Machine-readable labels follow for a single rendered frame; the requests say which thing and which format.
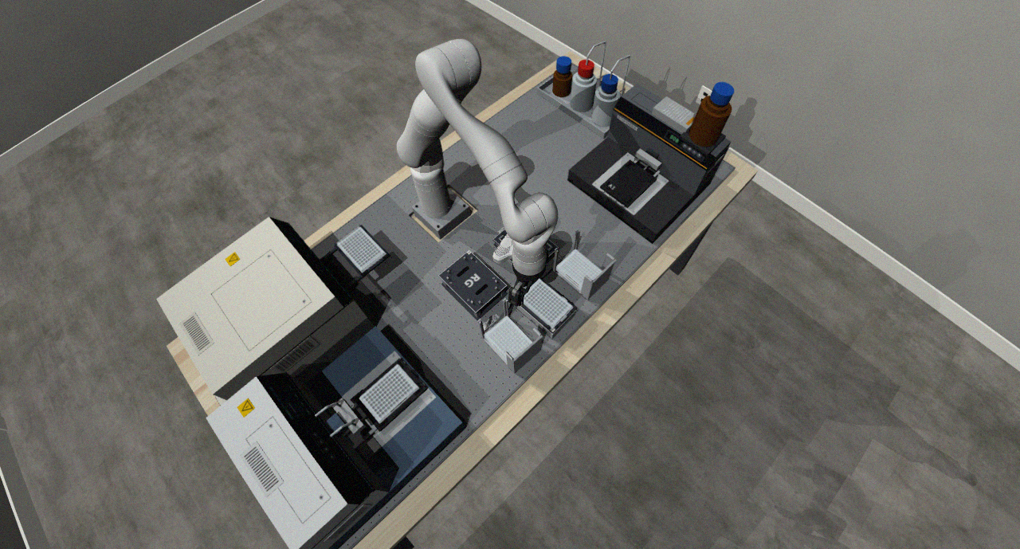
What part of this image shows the brown glass bottle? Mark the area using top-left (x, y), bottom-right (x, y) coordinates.
top-left (689, 96), bottom-right (732, 147)
top-left (552, 71), bottom-right (572, 97)

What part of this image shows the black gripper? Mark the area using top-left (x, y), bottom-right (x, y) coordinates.
top-left (508, 264), bottom-right (546, 307)

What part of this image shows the white plastic bottle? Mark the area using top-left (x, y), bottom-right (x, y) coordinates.
top-left (591, 86), bottom-right (620, 127)

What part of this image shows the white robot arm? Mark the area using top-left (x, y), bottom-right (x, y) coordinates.
top-left (397, 39), bottom-right (558, 276)

